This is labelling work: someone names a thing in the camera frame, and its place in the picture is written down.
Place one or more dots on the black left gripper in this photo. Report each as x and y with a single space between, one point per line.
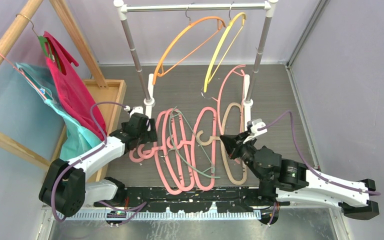
150 135

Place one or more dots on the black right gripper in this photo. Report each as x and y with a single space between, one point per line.
229 141

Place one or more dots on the thin pink hanger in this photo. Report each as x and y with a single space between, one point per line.
19 71
245 81

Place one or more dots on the orange thin hanger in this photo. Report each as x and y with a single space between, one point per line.
159 69

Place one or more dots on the yellow thin hanger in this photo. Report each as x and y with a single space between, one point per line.
213 67

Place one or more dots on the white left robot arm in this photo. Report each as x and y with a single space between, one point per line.
66 187

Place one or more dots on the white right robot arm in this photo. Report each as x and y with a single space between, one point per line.
285 181

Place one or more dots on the pink plastic hanger middle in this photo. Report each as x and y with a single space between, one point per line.
176 115

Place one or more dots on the beige plastic hanger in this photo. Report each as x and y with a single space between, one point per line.
223 152

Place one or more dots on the pink plastic hanger left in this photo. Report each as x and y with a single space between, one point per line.
160 153

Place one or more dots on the wooden tray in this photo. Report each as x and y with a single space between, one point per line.
115 92

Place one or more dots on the teal garment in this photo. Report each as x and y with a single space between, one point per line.
79 139

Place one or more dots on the red garment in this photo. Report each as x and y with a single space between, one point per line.
73 95

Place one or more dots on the white metal clothes rack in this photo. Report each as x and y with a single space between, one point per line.
122 9

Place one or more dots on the green hanger with metal hook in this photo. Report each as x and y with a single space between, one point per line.
45 45

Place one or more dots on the thin pink hanger on wood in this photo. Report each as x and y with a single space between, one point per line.
19 71

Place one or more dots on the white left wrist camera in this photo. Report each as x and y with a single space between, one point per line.
133 109

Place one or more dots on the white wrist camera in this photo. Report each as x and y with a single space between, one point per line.
255 128
133 109

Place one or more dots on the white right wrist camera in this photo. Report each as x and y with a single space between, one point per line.
255 128

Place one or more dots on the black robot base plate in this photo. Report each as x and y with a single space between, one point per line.
226 199

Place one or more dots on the slotted cable duct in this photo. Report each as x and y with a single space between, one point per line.
104 214

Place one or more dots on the wooden clothes rack frame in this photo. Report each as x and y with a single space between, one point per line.
9 39

